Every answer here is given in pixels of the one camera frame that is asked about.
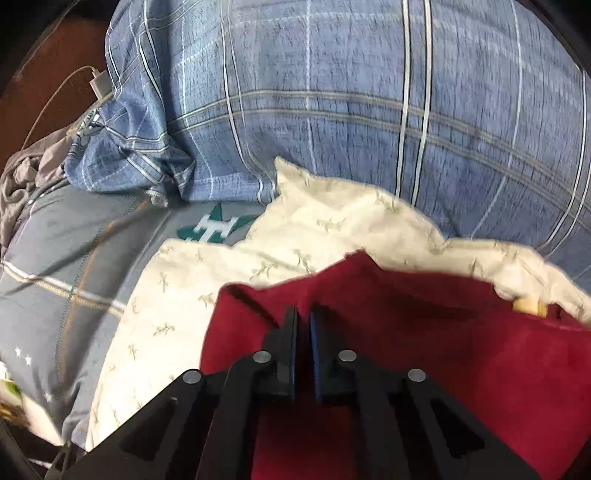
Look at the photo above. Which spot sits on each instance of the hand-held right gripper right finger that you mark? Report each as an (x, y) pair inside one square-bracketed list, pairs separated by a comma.
[(330, 369)]

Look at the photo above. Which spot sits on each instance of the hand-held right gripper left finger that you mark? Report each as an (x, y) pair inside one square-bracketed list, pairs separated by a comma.
[(277, 369)]

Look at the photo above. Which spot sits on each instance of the red sweater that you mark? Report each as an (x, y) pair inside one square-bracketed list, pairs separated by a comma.
[(461, 360)]

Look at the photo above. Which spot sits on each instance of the cream floral cloth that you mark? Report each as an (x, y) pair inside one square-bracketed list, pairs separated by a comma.
[(194, 295)]

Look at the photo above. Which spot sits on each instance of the grey star print bedsheet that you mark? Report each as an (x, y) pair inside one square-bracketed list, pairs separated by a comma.
[(55, 258)]

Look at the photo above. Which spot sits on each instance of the blue plaid duvet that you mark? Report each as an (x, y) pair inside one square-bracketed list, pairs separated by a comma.
[(346, 115)]

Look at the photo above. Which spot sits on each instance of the green and white object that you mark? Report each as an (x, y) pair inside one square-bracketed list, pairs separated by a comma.
[(10, 398)]

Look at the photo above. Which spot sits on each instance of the grey crumpled cloth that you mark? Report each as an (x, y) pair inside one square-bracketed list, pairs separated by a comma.
[(27, 184)]

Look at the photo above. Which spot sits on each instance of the white charger plug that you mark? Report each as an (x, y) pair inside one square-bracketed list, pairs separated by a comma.
[(100, 84)]

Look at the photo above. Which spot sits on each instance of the brown wooden furniture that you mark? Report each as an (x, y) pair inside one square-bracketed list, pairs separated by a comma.
[(41, 60)]

